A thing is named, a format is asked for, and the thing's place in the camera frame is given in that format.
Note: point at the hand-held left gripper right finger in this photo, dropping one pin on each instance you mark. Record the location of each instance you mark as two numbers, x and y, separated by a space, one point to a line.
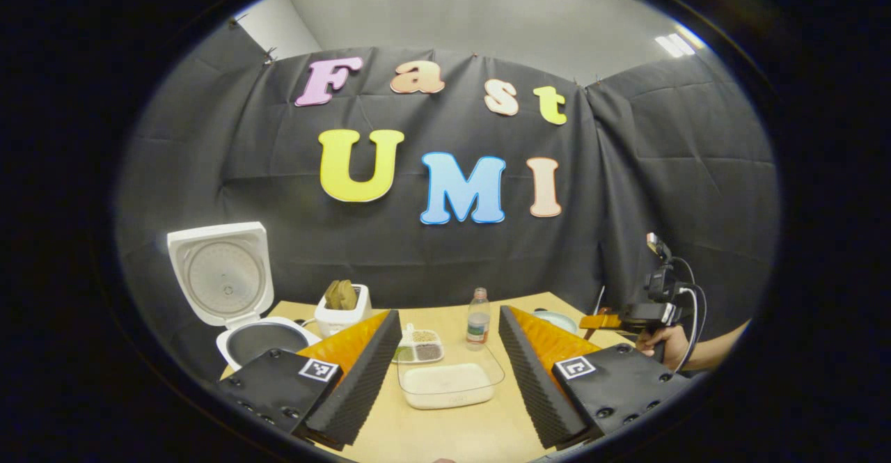
536 379

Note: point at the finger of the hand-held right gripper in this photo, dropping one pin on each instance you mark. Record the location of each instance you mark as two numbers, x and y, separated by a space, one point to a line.
602 322

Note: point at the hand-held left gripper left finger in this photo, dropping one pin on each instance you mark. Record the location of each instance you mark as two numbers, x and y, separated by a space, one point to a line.
362 386

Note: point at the brown wooden spoon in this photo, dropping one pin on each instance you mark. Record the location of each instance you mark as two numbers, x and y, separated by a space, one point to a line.
604 311

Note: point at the clear rice container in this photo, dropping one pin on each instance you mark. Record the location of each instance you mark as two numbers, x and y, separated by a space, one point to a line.
445 383

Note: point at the white rice cooker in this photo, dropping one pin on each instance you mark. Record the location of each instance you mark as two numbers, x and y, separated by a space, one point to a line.
223 275

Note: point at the pale green plate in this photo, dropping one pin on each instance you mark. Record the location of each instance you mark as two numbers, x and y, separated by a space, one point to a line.
557 320

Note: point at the white toaster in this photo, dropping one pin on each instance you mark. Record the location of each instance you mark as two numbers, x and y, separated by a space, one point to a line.
341 320

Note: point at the white divided grain dish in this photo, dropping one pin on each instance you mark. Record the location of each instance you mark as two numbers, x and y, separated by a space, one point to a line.
424 344

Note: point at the clear plastic water bottle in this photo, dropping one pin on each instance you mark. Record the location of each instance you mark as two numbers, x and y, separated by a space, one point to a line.
477 327

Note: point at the brown bread slice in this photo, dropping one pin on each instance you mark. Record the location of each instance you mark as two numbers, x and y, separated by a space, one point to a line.
333 296
348 294

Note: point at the black backdrop cloth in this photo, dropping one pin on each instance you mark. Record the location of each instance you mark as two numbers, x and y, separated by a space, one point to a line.
452 261

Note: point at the small ceiling light panel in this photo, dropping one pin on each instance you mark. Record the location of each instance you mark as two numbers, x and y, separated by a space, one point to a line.
674 44

